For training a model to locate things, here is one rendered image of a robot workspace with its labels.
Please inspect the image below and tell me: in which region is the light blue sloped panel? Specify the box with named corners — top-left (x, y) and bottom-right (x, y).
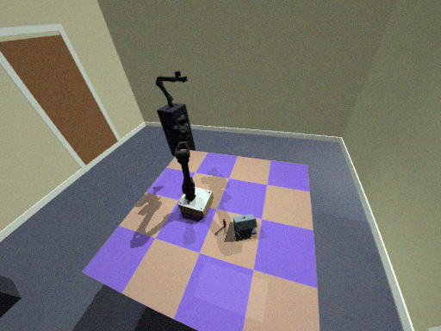
top-left (233, 214), bottom-right (258, 237)

